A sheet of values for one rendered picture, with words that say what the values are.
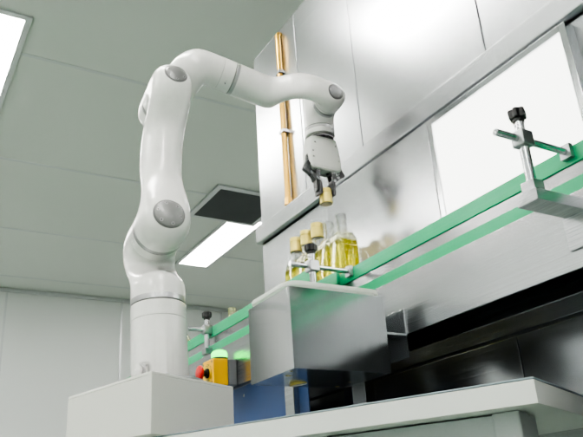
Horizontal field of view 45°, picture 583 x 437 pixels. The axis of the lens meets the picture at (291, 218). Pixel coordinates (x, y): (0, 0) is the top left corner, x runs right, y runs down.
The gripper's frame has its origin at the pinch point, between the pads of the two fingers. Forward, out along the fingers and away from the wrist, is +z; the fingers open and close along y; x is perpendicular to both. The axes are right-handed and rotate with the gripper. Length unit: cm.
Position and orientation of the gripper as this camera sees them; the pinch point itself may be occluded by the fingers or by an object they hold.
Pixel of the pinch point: (324, 189)
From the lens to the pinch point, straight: 191.2
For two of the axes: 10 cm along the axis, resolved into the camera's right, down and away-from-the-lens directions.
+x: 5.0, -3.7, -7.8
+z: 0.6, 9.2, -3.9
